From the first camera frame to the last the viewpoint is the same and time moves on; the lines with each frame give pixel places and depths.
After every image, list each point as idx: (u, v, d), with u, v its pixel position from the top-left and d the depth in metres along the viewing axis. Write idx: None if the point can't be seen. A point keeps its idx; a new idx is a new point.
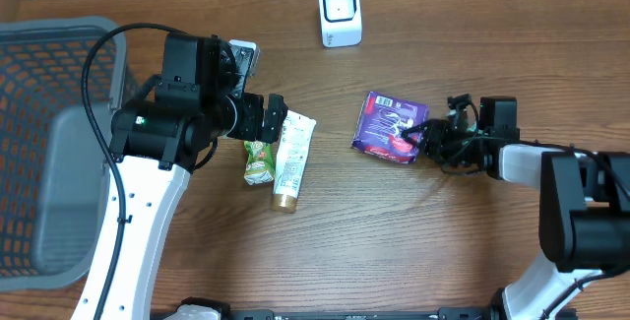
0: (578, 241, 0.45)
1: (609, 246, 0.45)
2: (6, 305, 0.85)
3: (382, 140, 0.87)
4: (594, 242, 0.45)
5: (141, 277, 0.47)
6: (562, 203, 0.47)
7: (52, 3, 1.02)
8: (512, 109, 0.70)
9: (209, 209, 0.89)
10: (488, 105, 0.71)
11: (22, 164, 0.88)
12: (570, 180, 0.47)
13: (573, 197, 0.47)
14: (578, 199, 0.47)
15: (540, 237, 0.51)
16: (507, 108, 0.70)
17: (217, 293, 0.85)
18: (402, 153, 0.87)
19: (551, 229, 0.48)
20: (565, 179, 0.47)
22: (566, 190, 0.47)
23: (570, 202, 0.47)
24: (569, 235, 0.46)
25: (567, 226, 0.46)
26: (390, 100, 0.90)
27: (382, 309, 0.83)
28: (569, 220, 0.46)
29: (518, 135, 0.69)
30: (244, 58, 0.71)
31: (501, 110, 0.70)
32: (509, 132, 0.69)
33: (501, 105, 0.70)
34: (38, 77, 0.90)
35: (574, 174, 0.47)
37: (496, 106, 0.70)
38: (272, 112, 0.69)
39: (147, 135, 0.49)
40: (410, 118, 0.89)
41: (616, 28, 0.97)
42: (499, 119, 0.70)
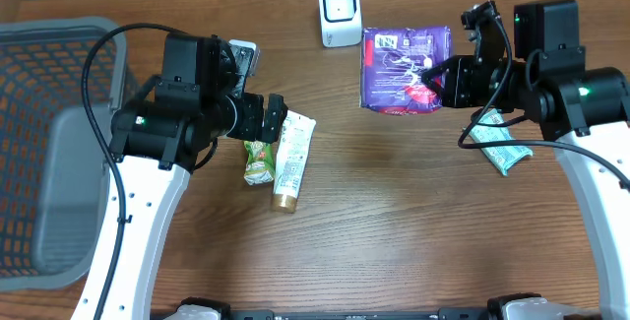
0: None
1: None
2: (6, 305, 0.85)
3: (399, 98, 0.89)
4: None
5: (141, 277, 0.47)
6: None
7: (52, 4, 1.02)
8: (570, 16, 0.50)
9: (209, 209, 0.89)
10: (534, 18, 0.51)
11: (22, 164, 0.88)
12: None
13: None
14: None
15: None
16: (561, 17, 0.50)
17: (217, 293, 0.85)
18: (425, 105, 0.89)
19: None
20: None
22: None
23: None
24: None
25: None
26: (391, 41, 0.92)
27: (382, 309, 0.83)
28: None
29: (580, 57, 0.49)
30: (243, 58, 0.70)
31: (556, 20, 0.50)
32: (568, 55, 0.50)
33: (553, 14, 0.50)
34: (38, 77, 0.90)
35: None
37: (545, 16, 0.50)
38: (272, 112, 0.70)
39: (147, 135, 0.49)
40: (426, 55, 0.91)
41: (616, 28, 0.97)
42: (550, 32, 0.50)
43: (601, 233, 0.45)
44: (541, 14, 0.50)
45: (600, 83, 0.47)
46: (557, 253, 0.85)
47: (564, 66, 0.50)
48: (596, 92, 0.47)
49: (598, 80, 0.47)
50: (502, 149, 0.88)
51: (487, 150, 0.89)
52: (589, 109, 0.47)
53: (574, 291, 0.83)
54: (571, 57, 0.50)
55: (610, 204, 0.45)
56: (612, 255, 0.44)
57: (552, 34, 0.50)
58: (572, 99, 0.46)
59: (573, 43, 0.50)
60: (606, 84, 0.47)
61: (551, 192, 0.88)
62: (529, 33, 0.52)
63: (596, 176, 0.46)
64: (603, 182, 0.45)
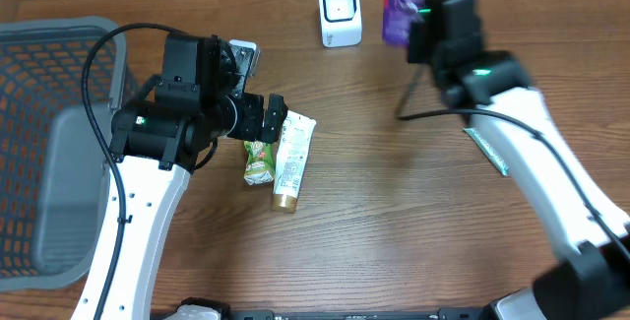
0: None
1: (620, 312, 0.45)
2: (6, 305, 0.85)
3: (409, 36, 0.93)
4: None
5: (141, 277, 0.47)
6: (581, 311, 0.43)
7: (52, 3, 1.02)
8: (471, 6, 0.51)
9: (209, 209, 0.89)
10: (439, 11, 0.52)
11: (22, 163, 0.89)
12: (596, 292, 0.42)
13: (594, 301, 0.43)
14: (598, 303, 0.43)
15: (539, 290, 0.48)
16: (463, 8, 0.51)
17: (217, 293, 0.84)
18: None
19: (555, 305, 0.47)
20: (590, 290, 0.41)
22: (587, 301, 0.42)
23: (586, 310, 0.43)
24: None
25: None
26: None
27: (382, 309, 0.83)
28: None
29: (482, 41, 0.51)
30: (244, 58, 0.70)
31: (460, 10, 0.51)
32: (472, 41, 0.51)
33: (455, 6, 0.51)
34: (38, 77, 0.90)
35: (600, 284, 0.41)
37: (448, 10, 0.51)
38: (272, 112, 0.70)
39: (147, 135, 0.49)
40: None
41: (615, 28, 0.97)
42: (455, 24, 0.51)
43: (531, 183, 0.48)
44: (446, 7, 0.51)
45: (498, 68, 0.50)
46: None
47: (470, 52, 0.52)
48: (496, 78, 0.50)
49: (497, 65, 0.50)
50: None
51: (487, 150, 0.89)
52: (494, 92, 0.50)
53: None
54: (473, 43, 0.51)
55: (530, 156, 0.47)
56: (547, 200, 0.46)
57: (456, 25, 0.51)
58: (477, 91, 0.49)
59: (476, 30, 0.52)
60: (506, 67, 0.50)
61: None
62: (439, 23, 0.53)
63: (508, 135, 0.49)
64: (519, 138, 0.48)
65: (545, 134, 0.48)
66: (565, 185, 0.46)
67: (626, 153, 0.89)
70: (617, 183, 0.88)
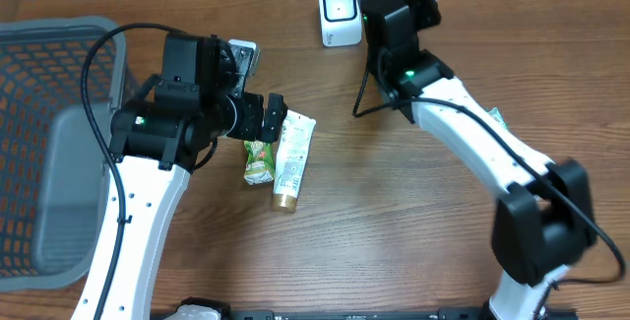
0: (542, 270, 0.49)
1: (570, 255, 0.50)
2: (6, 305, 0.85)
3: None
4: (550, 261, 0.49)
5: (141, 277, 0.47)
6: (524, 248, 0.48)
7: (52, 3, 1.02)
8: (404, 18, 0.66)
9: (209, 209, 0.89)
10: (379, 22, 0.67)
11: (22, 163, 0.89)
12: (532, 227, 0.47)
13: (535, 238, 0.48)
14: (541, 240, 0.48)
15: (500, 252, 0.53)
16: (398, 20, 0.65)
17: (217, 293, 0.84)
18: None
19: (512, 259, 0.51)
20: (527, 224, 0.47)
22: (529, 238, 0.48)
23: (531, 249, 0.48)
24: (534, 268, 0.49)
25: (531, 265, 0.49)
26: None
27: (382, 309, 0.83)
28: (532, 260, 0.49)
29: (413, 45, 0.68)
30: (243, 58, 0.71)
31: (397, 24, 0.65)
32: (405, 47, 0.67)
33: (391, 20, 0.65)
34: (38, 77, 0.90)
35: (534, 219, 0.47)
37: (387, 23, 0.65)
38: (271, 112, 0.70)
39: (147, 135, 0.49)
40: None
41: (615, 27, 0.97)
42: (392, 35, 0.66)
43: (466, 150, 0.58)
44: (385, 23, 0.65)
45: (423, 72, 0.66)
46: None
47: (403, 55, 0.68)
48: (423, 77, 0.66)
49: (424, 68, 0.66)
50: None
51: None
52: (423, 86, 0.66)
53: (574, 291, 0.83)
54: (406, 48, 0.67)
55: (459, 126, 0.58)
56: (478, 158, 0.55)
57: (392, 35, 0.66)
58: (409, 89, 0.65)
59: (409, 36, 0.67)
60: (430, 69, 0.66)
61: None
62: (379, 30, 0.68)
63: (439, 114, 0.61)
64: (449, 116, 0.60)
65: (467, 107, 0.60)
66: (489, 142, 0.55)
67: (626, 152, 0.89)
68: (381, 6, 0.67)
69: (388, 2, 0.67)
70: (618, 183, 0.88)
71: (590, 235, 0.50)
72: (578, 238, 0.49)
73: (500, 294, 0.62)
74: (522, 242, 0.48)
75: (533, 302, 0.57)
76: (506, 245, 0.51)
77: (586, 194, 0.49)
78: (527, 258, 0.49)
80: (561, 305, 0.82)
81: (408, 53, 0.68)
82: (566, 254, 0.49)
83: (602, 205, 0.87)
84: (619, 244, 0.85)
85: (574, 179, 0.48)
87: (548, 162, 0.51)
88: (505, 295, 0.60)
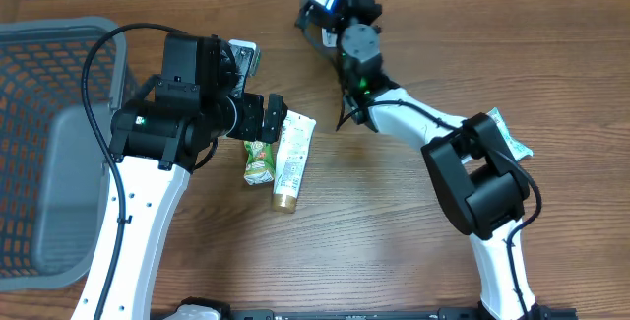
0: (477, 213, 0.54)
1: (502, 198, 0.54)
2: (6, 305, 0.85)
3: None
4: (484, 203, 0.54)
5: (141, 276, 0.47)
6: (455, 193, 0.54)
7: (52, 3, 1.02)
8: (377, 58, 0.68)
9: (209, 209, 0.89)
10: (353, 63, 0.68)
11: (22, 164, 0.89)
12: (455, 173, 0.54)
13: (461, 179, 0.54)
14: (467, 182, 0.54)
15: (449, 212, 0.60)
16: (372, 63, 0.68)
17: (217, 293, 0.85)
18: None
19: (455, 210, 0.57)
20: (449, 165, 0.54)
22: (454, 178, 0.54)
23: (459, 188, 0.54)
24: (468, 210, 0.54)
25: (466, 209, 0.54)
26: None
27: (382, 309, 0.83)
28: (466, 203, 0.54)
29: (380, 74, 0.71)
30: (243, 58, 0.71)
31: (370, 66, 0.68)
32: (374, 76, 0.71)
33: (366, 62, 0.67)
34: (37, 77, 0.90)
35: (454, 161, 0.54)
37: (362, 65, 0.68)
38: (271, 112, 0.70)
39: (147, 135, 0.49)
40: None
41: (616, 28, 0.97)
42: (364, 74, 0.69)
43: (408, 133, 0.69)
44: (361, 66, 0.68)
45: (379, 92, 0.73)
46: (558, 253, 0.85)
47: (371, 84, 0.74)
48: (380, 96, 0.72)
49: (380, 90, 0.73)
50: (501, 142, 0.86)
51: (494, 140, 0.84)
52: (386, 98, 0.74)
53: (573, 291, 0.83)
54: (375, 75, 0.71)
55: (401, 115, 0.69)
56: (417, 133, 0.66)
57: (364, 73, 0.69)
58: (367, 103, 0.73)
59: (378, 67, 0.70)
60: (384, 89, 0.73)
61: (551, 192, 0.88)
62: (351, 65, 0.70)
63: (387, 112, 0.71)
64: (392, 111, 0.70)
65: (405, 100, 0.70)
66: (421, 118, 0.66)
67: (626, 152, 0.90)
68: (354, 47, 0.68)
69: (360, 44, 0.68)
70: (617, 183, 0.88)
71: (515, 176, 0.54)
72: (504, 181, 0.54)
73: (485, 287, 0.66)
74: (448, 183, 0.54)
75: (507, 275, 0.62)
76: (445, 198, 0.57)
77: (499, 140, 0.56)
78: (457, 199, 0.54)
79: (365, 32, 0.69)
80: (560, 304, 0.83)
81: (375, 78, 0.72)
82: (499, 197, 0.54)
83: (602, 206, 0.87)
84: (617, 244, 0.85)
85: (484, 128, 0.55)
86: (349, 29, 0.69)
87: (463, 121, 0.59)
88: (487, 284, 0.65)
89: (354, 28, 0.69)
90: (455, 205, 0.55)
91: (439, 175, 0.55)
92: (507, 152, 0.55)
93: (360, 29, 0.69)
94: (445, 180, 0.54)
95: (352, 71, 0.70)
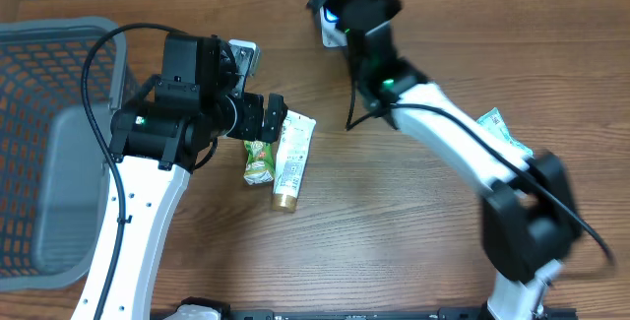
0: (535, 267, 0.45)
1: (561, 248, 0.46)
2: (6, 305, 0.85)
3: None
4: (544, 256, 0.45)
5: (141, 276, 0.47)
6: (514, 246, 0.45)
7: (52, 3, 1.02)
8: (385, 34, 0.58)
9: (209, 209, 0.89)
10: (357, 38, 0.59)
11: (22, 163, 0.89)
12: (519, 224, 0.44)
13: (523, 232, 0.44)
14: (530, 235, 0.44)
15: (499, 257, 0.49)
16: (380, 38, 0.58)
17: (217, 293, 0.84)
18: None
19: (509, 259, 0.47)
20: (513, 217, 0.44)
22: (516, 228, 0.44)
23: (520, 241, 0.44)
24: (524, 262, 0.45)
25: (524, 263, 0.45)
26: None
27: (382, 309, 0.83)
28: (526, 257, 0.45)
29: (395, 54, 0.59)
30: (243, 58, 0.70)
31: (377, 40, 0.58)
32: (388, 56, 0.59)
33: (372, 36, 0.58)
34: (38, 77, 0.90)
35: (518, 212, 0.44)
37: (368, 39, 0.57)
38: (271, 112, 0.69)
39: (147, 135, 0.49)
40: None
41: (616, 28, 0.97)
42: (373, 51, 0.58)
43: (448, 152, 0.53)
44: (366, 39, 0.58)
45: (403, 80, 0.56)
46: None
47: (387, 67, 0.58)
48: (405, 87, 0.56)
49: (403, 74, 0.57)
50: None
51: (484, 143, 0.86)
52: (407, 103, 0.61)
53: (574, 291, 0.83)
54: (388, 55, 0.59)
55: (435, 124, 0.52)
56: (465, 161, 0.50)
57: (374, 51, 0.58)
58: (391, 101, 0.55)
59: (390, 48, 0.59)
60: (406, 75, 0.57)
61: None
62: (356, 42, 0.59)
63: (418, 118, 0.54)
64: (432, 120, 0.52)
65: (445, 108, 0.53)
66: (466, 138, 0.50)
67: (626, 152, 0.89)
68: (356, 21, 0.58)
69: (366, 17, 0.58)
70: (617, 183, 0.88)
71: (577, 227, 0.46)
72: (565, 232, 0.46)
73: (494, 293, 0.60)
74: (510, 235, 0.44)
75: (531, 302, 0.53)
76: (496, 242, 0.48)
77: (569, 186, 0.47)
78: (517, 251, 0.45)
79: (372, 3, 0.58)
80: (560, 305, 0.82)
81: (393, 65, 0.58)
82: (558, 247, 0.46)
83: (602, 206, 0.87)
84: (617, 244, 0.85)
85: (552, 170, 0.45)
86: (352, 1, 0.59)
87: (528, 161, 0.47)
88: (500, 294, 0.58)
89: (360, 1, 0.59)
90: (511, 256, 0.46)
91: (498, 224, 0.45)
92: (567, 198, 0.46)
93: (364, 1, 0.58)
94: (506, 232, 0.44)
95: (361, 54, 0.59)
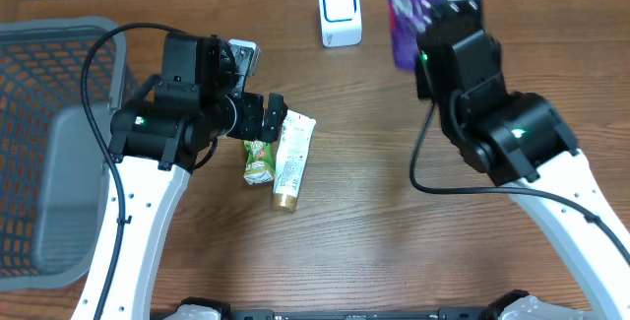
0: None
1: None
2: (6, 305, 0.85)
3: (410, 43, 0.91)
4: None
5: (141, 276, 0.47)
6: None
7: (52, 3, 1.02)
8: (481, 47, 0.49)
9: (209, 209, 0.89)
10: (450, 57, 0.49)
11: (22, 163, 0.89)
12: None
13: None
14: None
15: None
16: (472, 50, 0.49)
17: (217, 293, 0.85)
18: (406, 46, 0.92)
19: None
20: None
22: None
23: None
24: None
25: None
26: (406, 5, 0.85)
27: (382, 309, 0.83)
28: None
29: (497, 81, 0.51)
30: (243, 58, 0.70)
31: (470, 52, 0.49)
32: (487, 86, 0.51)
33: (463, 48, 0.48)
34: (38, 77, 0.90)
35: None
37: (457, 53, 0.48)
38: (272, 112, 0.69)
39: (147, 135, 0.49)
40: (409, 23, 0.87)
41: (616, 27, 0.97)
42: (468, 71, 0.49)
43: (583, 265, 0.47)
44: (455, 53, 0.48)
45: (527, 118, 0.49)
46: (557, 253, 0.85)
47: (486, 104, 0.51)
48: (524, 123, 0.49)
49: (521, 112, 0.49)
50: None
51: None
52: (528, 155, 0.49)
53: (574, 291, 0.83)
54: (489, 88, 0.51)
55: (573, 224, 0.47)
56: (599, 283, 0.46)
57: (465, 71, 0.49)
58: (506, 151, 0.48)
59: (490, 71, 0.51)
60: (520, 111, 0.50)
61: None
62: (447, 68, 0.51)
63: (559, 217, 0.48)
64: (571, 221, 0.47)
65: (599, 215, 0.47)
66: (619, 264, 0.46)
67: (626, 152, 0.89)
68: (446, 36, 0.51)
69: (451, 33, 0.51)
70: (617, 183, 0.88)
71: None
72: None
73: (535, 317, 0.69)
74: None
75: None
76: None
77: None
78: None
79: (461, 25, 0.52)
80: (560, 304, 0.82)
81: (494, 98, 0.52)
82: None
83: None
84: None
85: None
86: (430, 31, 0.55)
87: None
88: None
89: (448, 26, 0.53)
90: None
91: None
92: None
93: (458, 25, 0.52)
94: None
95: (453, 88, 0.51)
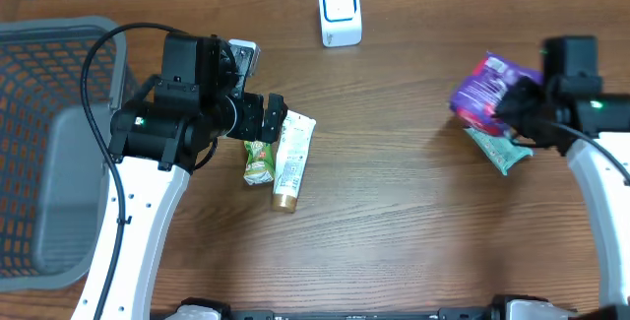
0: None
1: None
2: (6, 305, 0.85)
3: (476, 104, 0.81)
4: None
5: (141, 276, 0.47)
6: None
7: (53, 3, 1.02)
8: (591, 47, 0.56)
9: (209, 209, 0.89)
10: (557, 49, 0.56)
11: (22, 163, 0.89)
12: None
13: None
14: None
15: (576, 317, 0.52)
16: (583, 46, 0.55)
17: (217, 293, 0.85)
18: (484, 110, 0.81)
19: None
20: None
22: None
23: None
24: None
25: None
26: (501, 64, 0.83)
27: (382, 309, 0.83)
28: None
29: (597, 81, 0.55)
30: (243, 58, 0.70)
31: (579, 46, 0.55)
32: (587, 81, 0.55)
33: (574, 42, 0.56)
34: (38, 77, 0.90)
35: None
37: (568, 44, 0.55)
38: (271, 112, 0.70)
39: (147, 136, 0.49)
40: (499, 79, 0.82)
41: (616, 27, 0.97)
42: (573, 60, 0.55)
43: (604, 216, 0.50)
44: (566, 43, 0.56)
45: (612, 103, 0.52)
46: (557, 253, 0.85)
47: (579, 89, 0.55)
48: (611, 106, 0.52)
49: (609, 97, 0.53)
50: (502, 149, 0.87)
51: (487, 150, 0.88)
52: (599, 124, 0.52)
53: (574, 291, 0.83)
54: (589, 83, 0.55)
55: (610, 182, 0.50)
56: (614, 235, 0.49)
57: (573, 61, 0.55)
58: (583, 113, 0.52)
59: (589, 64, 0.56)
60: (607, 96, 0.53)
61: (551, 192, 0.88)
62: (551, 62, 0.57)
63: (600, 172, 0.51)
64: (610, 178, 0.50)
65: None
66: None
67: None
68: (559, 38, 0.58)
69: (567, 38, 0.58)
70: None
71: None
72: None
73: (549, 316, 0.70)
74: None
75: None
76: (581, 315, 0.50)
77: None
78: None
79: None
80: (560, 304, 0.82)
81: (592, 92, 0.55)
82: None
83: None
84: None
85: None
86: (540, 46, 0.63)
87: None
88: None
89: None
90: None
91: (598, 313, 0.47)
92: None
93: None
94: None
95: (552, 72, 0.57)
